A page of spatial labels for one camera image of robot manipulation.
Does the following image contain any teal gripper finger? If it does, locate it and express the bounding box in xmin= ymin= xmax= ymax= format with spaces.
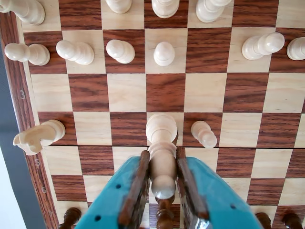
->
xmin=75 ymin=150 xmax=151 ymax=229
xmin=175 ymin=147 xmax=264 ymax=229

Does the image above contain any white wooden bishop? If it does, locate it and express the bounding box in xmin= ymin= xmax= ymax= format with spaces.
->
xmin=145 ymin=114 xmax=179 ymax=200
xmin=104 ymin=0 xmax=132 ymax=14

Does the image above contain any black wooden pawn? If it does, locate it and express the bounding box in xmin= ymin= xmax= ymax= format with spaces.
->
xmin=58 ymin=207 xmax=82 ymax=229
xmin=282 ymin=213 xmax=305 ymax=229
xmin=255 ymin=212 xmax=272 ymax=229

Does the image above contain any white wooden pawn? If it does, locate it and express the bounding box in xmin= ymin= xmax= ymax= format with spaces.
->
xmin=4 ymin=42 xmax=51 ymax=66
xmin=286 ymin=37 xmax=305 ymax=61
xmin=56 ymin=40 xmax=95 ymax=66
xmin=153 ymin=42 xmax=176 ymax=67
xmin=190 ymin=120 xmax=218 ymax=149
xmin=241 ymin=32 xmax=285 ymax=61
xmin=106 ymin=39 xmax=136 ymax=64

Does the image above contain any white wooden knight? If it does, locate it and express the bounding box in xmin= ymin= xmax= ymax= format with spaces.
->
xmin=13 ymin=119 xmax=66 ymax=156

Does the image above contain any wooden folding chessboard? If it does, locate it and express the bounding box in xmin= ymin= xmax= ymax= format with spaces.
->
xmin=0 ymin=0 xmax=305 ymax=229

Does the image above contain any white wooden rook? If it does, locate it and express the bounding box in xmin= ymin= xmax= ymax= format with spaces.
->
xmin=0 ymin=0 xmax=46 ymax=26

